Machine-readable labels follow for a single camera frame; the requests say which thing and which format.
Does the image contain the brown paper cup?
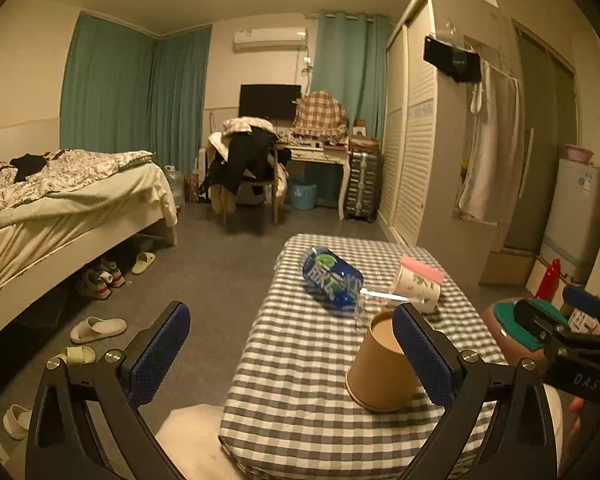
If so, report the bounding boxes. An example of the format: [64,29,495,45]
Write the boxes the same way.
[346,310,418,413]

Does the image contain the white cup with green print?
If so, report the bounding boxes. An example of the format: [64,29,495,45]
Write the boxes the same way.
[390,266,441,314]

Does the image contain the clear glass cup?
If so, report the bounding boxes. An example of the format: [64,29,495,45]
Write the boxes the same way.
[353,287,410,330]

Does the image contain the person's right hand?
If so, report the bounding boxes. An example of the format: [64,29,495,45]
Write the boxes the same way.
[568,396,585,443]

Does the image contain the smartphone with lit screen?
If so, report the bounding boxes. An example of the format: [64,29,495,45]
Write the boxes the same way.
[568,309,600,336]

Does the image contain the white slipper near edge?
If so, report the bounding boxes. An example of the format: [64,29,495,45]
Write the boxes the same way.
[3,404,32,441]

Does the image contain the yellow-green slipper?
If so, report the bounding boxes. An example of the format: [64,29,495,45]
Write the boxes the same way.
[56,346,96,366]

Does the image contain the brown round stool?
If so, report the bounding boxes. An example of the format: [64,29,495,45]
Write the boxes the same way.
[480,301,545,365]

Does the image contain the red bottle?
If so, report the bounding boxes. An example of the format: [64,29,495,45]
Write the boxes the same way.
[534,258,560,301]

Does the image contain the white red sneakers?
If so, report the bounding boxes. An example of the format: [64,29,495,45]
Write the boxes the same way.
[76,258,125,300]

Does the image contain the white small fridge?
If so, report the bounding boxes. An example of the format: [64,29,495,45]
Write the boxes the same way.
[540,159,600,284]

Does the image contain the green slipper under bed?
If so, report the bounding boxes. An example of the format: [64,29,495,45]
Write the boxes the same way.
[131,252,156,275]

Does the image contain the hanging white towel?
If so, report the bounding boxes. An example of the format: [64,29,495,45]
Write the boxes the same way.
[457,61,524,224]

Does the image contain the checkered tablecloth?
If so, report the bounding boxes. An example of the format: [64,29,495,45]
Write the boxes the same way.
[218,232,512,480]

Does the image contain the bed with floral bedding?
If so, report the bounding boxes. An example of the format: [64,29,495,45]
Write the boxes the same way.
[0,150,178,331]

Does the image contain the pink basin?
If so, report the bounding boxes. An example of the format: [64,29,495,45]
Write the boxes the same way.
[565,144,593,165]

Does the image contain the large water jug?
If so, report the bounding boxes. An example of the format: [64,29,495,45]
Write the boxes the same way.
[163,165,185,209]

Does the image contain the silver black suitcase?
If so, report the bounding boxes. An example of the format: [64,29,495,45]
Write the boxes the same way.
[344,151,381,222]

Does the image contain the white louvered wardrobe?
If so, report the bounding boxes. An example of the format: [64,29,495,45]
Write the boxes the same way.
[378,0,521,285]

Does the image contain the blue laundry basket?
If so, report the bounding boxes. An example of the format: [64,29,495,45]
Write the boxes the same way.
[289,180,317,210]

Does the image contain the chair piled with clothes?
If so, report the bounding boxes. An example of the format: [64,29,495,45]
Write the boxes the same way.
[202,116,291,224]

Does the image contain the white desk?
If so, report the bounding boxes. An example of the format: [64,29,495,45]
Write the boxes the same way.
[277,143,351,220]

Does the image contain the black hanging garment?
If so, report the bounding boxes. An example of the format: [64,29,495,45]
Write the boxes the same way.
[422,36,482,84]

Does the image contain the left teal curtain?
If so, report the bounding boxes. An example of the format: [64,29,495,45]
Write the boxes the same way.
[59,14,212,174]

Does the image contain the teal curtain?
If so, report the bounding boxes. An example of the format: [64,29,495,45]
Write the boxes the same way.
[59,14,212,174]
[311,12,391,139]

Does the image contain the plaid cloth bundle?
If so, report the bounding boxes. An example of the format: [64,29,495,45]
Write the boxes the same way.
[291,90,348,142]

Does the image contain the black flat monitor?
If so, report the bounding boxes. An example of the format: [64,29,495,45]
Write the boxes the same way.
[238,84,302,122]

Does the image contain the right teal curtain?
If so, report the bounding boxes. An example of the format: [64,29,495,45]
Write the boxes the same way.
[311,12,391,139]

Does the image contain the white air conditioner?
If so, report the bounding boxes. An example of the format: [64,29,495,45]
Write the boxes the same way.
[233,27,308,51]

